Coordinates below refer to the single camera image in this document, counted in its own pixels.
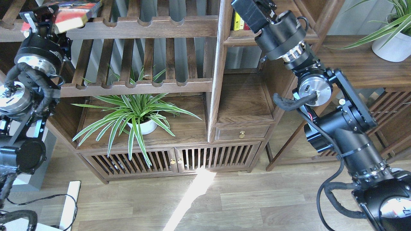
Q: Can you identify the small white plant pot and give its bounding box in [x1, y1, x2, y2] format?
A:
[135, 118, 158, 135]

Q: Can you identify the green plant top right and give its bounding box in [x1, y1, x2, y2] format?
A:
[325, 0, 411, 50]

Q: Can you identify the small wooden drawer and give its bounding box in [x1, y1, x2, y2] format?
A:
[215, 124, 270, 141]

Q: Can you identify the yellow upright book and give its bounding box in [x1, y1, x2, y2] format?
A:
[232, 12, 241, 31]

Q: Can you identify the left slatted cabinet door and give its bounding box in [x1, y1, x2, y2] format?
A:
[80, 148, 179, 183]

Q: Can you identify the right slatted cabinet door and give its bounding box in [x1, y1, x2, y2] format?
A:
[175, 142, 261, 173]

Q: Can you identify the green spider plant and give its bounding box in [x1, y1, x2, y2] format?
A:
[71, 64, 202, 168]

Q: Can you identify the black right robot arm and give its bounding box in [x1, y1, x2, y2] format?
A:
[231, 0, 411, 231]

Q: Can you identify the dark wooden bookshelf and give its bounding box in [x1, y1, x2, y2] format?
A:
[0, 0, 345, 185]

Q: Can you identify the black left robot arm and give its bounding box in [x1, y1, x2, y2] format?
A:
[0, 4, 72, 207]

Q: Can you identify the red cover thick book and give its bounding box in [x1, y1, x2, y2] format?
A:
[41, 0, 102, 34]

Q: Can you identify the dark red upright book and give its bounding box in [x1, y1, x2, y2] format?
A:
[243, 22, 250, 30]

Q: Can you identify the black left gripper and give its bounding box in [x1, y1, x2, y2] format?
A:
[14, 5, 72, 76]

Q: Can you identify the slatted cabinet door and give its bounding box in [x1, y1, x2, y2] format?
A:
[80, 148, 179, 183]
[175, 142, 261, 173]

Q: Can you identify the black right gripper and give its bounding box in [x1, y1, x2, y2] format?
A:
[231, 0, 309, 63]

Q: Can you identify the grey cabinet at left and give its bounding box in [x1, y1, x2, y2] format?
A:
[0, 80, 57, 193]

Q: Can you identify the large white plant pot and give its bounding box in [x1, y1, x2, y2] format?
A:
[372, 33, 411, 62]

